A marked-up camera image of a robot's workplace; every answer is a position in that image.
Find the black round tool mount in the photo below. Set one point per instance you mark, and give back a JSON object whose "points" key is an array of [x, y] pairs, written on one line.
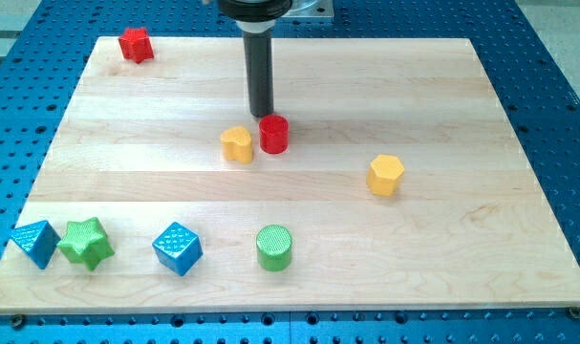
{"points": [[254, 16]]}

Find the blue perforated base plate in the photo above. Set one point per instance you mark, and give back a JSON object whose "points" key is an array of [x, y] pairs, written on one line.
{"points": [[39, 75]]}

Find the green star block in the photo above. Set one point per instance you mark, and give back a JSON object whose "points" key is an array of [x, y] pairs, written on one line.
{"points": [[86, 243]]}

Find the light wooden board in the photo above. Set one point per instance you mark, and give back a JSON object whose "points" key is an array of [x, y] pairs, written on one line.
{"points": [[139, 147]]}

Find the blue cube block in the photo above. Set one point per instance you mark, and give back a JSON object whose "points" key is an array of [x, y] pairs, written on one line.
{"points": [[178, 248]]}

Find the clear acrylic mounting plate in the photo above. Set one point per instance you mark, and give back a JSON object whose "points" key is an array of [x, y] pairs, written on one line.
{"points": [[311, 9]]}

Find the red star block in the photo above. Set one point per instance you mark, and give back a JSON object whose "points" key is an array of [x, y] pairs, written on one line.
{"points": [[135, 45]]}

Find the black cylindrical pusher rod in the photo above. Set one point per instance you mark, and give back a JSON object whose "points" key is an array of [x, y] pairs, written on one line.
{"points": [[258, 58]]}

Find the red cylinder block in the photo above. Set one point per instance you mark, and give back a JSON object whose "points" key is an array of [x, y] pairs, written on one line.
{"points": [[274, 134]]}

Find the green cylinder block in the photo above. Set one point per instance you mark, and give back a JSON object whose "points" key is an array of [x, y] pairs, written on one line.
{"points": [[274, 245]]}

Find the yellow hexagon block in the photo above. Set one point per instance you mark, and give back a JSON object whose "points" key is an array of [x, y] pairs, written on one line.
{"points": [[384, 175]]}

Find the blue triangle block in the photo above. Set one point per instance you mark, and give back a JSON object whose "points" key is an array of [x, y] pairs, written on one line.
{"points": [[38, 241]]}

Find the yellow heart block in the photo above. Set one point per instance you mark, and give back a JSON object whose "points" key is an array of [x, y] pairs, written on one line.
{"points": [[237, 145]]}

